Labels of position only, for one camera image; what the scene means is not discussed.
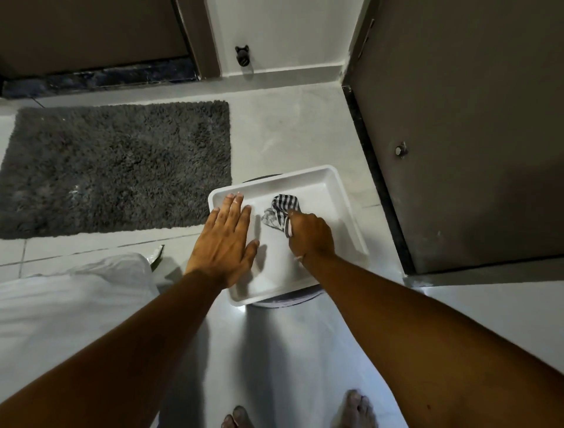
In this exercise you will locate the person's right hand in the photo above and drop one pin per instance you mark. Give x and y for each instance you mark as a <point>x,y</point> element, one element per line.
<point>312,236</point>

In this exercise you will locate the person's left hand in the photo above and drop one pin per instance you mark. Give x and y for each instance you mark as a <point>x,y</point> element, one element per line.
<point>222,249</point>

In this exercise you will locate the person's left little finger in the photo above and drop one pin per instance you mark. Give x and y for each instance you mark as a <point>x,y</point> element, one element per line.
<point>212,219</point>

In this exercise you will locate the person's left middle finger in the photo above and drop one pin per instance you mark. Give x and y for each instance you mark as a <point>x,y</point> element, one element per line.
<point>235,207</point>

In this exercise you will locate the person's left thumb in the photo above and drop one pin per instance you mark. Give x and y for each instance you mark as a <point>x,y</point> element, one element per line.
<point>252,251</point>

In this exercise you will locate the person's right fingers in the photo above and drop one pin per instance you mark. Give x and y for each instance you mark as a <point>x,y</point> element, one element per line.
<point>296,222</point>

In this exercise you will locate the black white checked cloth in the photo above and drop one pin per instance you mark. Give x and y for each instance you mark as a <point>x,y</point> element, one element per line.
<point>278,210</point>

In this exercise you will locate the white rectangular plastic tray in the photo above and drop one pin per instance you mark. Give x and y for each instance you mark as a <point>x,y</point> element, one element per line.
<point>324,194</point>

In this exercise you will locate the person's left forearm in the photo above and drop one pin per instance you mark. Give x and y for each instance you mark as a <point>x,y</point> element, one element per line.
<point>114,352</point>

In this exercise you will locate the person's right forearm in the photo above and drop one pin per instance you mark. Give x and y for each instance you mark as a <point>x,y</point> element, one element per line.
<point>423,348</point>

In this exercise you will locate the round grey stool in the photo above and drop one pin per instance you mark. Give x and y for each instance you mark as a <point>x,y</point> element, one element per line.
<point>286,300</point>

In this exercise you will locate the small silver green wrapper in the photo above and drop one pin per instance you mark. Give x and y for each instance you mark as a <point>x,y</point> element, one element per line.
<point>157,256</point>

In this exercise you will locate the grey shaggy bath mat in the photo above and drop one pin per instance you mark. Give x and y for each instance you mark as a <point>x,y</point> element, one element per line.
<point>114,169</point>

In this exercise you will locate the metal door stopper knob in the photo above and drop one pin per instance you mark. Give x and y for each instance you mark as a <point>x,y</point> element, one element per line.
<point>400,150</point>

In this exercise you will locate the white plastic bag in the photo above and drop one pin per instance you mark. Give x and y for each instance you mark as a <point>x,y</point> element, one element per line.
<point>66,300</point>

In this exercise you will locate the person's left foot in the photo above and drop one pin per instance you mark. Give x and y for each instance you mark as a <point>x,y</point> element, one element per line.
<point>239,419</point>

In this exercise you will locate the person's foot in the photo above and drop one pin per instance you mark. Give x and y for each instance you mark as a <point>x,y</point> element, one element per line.
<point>239,419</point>
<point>356,411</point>

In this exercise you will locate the dark marble threshold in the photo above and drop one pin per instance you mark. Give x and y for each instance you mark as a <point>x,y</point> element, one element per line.
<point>101,79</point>

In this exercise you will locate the person's right foot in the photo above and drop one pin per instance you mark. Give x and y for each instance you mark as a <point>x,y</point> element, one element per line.
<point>356,411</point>

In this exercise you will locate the brown door with knob stopper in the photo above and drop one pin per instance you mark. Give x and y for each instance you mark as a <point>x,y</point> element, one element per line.
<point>476,132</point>

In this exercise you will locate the brown wooden door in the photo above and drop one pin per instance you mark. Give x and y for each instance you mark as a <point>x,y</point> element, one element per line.
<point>88,33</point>

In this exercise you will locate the black wall door stopper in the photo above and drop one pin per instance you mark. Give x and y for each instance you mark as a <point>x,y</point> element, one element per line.
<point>242,55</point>

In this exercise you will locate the brown door frame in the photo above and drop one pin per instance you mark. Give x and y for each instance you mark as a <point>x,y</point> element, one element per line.
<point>198,37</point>

